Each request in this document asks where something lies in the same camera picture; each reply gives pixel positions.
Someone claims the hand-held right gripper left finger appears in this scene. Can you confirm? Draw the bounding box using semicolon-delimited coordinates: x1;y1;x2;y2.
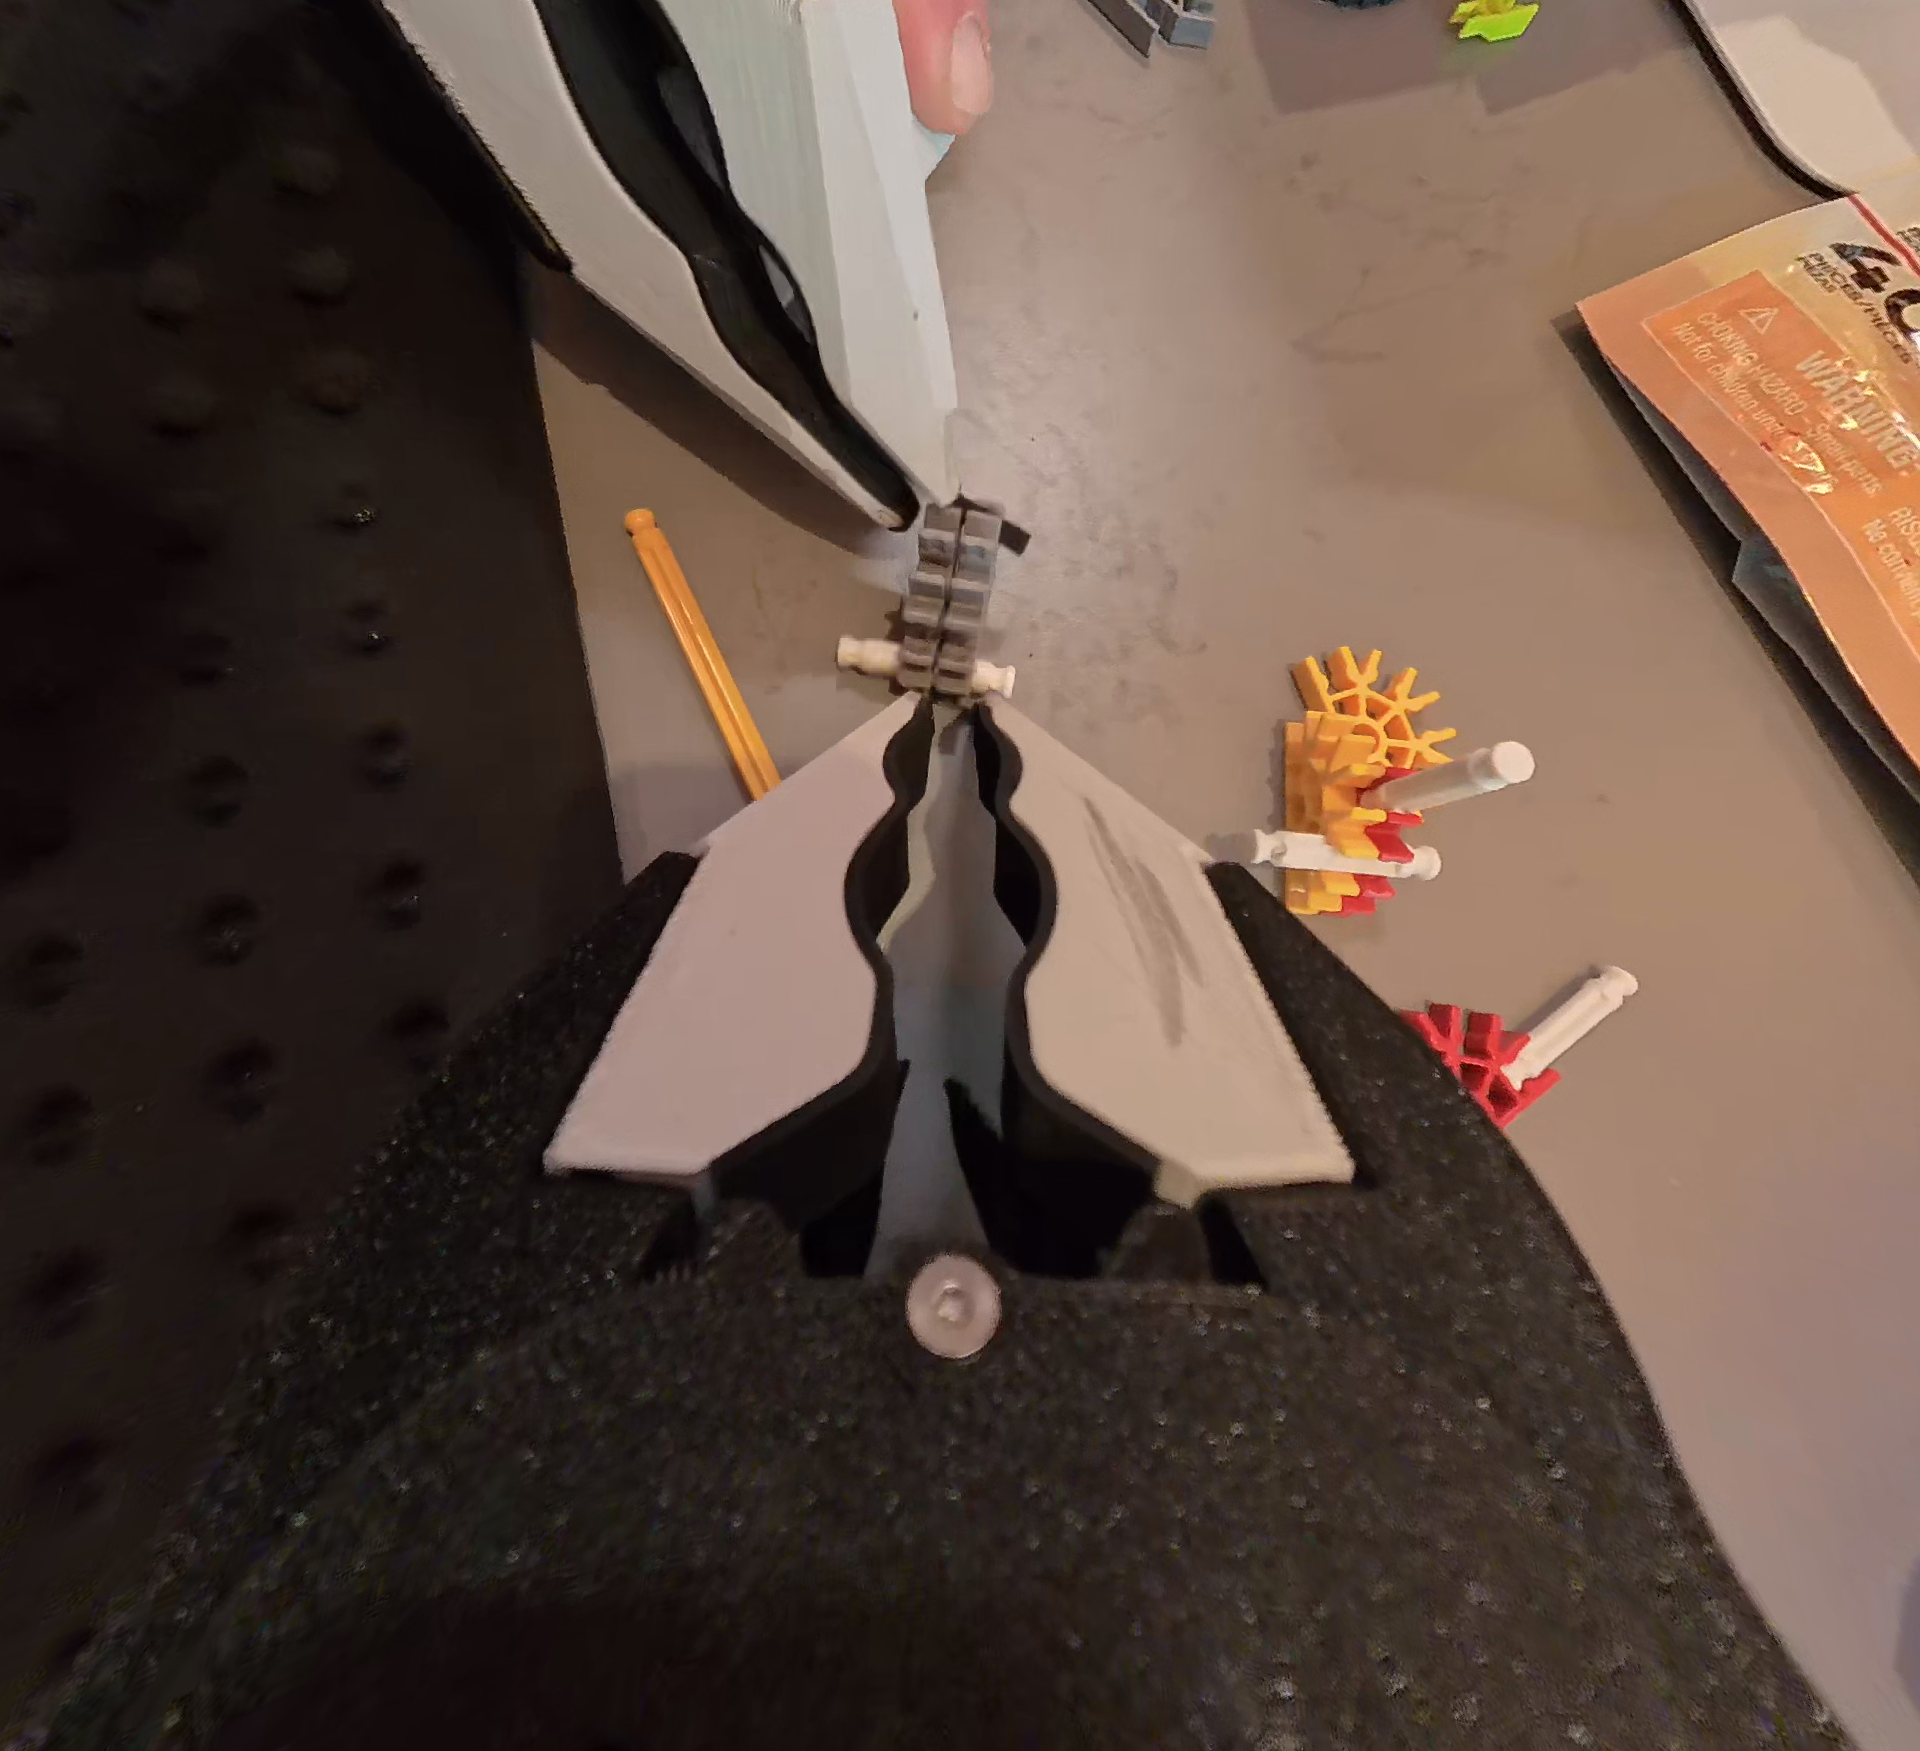
542;698;938;1200

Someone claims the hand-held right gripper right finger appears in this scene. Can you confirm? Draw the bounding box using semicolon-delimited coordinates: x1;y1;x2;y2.
966;709;1356;1211

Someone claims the yellow and red connector assembly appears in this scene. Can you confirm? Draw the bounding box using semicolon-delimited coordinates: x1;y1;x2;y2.
1211;649;1536;920

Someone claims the grey connector assembly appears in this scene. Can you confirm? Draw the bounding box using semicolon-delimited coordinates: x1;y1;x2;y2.
837;499;1033;704

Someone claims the red connector with white rod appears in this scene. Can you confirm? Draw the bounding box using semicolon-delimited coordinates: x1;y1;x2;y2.
1402;967;1640;1127

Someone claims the yellow plastic rod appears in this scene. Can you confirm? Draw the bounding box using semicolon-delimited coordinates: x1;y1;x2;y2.
621;509;782;800

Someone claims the orange toy package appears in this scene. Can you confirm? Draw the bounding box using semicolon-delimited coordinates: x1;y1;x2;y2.
1574;192;1920;809

